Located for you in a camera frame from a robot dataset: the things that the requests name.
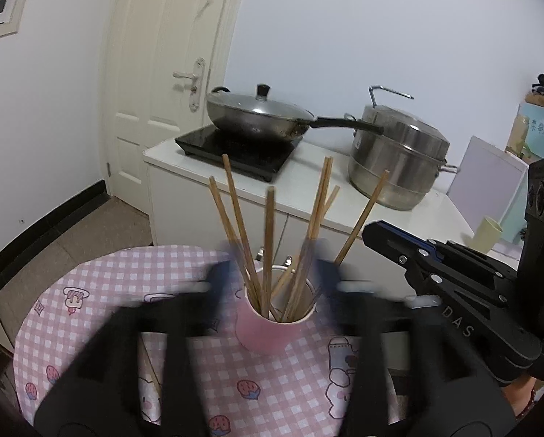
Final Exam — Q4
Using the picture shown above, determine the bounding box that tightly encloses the pink checked tablecloth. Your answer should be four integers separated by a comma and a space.
15, 245, 409, 429

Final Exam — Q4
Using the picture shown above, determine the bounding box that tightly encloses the cream panelled door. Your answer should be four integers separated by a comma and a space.
103, 0, 250, 201

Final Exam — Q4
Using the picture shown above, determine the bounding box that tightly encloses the steel wok with black handle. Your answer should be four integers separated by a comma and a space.
207, 86, 384, 143

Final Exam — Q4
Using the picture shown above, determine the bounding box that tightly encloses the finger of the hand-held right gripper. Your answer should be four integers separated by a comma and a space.
362, 221, 437, 279
429, 239, 524, 279

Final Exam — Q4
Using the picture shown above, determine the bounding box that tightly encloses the pink paper cup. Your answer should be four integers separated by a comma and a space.
234, 268, 320, 356

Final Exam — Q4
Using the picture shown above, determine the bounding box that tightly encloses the person's right forearm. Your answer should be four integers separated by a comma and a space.
502, 375, 544, 422

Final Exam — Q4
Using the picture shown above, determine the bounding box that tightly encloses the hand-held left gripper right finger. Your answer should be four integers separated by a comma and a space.
315, 255, 514, 437

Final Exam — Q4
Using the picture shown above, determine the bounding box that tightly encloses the red bead bracelet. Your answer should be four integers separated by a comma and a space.
515, 387, 537, 420

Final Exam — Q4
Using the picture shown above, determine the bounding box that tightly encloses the stainless steel steamer pot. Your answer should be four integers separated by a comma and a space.
345, 86, 458, 211

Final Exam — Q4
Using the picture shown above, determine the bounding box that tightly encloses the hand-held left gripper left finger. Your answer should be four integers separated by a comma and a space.
35, 248, 236, 437

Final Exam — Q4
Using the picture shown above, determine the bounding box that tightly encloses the glass wok lid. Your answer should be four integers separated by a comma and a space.
207, 83, 315, 119

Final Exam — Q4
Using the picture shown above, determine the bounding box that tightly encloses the black induction cooktop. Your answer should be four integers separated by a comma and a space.
175, 127, 302, 182

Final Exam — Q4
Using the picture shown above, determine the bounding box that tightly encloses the cream plastic cup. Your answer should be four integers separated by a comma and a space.
470, 217, 505, 252

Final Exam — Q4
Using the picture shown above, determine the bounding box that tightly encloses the cream door lever handle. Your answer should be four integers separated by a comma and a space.
173, 58, 206, 112

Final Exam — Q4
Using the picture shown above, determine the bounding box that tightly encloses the light blue printed box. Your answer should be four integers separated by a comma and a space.
504, 102, 544, 160

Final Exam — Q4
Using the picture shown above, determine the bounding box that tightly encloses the white kitchen cabinet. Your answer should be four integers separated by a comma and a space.
143, 139, 528, 274

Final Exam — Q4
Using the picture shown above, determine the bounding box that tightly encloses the lavender board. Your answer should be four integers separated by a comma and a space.
447, 135, 528, 233

